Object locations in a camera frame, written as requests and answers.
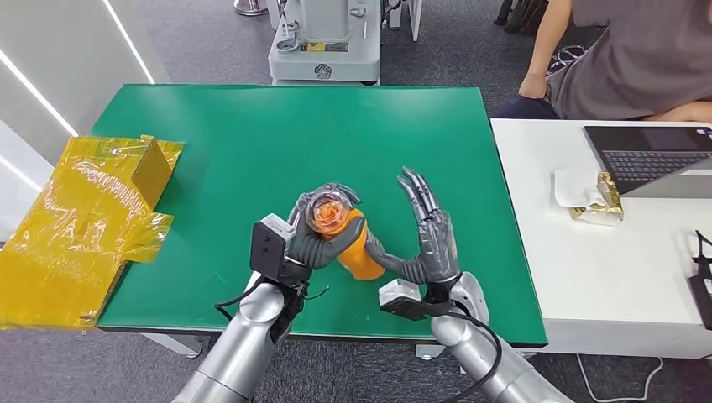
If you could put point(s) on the chrome stand base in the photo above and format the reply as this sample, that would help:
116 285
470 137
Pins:
250 8

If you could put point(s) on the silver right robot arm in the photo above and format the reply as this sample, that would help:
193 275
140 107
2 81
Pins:
473 350

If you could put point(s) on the orange plastic bottle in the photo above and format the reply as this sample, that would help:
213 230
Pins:
361 256

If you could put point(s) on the dark grey laptop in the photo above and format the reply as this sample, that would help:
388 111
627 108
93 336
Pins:
639 161

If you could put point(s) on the black chair legs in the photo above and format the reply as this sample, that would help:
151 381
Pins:
520 14

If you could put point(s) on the black power adapter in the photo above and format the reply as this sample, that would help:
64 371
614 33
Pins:
703 289

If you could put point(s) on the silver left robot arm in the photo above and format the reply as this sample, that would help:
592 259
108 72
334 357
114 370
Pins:
245 345

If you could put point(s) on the white furniture leg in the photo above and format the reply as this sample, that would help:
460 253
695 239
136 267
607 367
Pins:
414 16

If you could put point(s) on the person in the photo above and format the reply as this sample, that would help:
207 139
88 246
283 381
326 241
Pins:
639 55

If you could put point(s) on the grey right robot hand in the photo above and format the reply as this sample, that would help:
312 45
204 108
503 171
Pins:
436 244

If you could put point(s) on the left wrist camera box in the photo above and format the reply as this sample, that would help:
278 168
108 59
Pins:
267 250

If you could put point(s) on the green top table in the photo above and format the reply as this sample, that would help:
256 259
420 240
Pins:
278 139

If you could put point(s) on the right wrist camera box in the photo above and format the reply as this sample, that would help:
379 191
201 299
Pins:
400 295

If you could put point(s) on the white robot base machine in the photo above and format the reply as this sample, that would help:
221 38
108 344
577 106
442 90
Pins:
324 61

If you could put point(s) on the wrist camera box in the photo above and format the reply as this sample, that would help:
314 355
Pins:
400 295
267 250

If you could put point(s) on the gold tissue pack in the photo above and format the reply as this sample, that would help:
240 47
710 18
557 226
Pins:
584 192

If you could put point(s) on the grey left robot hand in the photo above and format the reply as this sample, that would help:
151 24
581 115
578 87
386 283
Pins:
303 247

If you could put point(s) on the white desk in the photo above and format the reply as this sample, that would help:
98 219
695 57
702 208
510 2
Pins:
612 267

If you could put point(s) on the yellow taped cardboard box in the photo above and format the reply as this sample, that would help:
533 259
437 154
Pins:
72 233

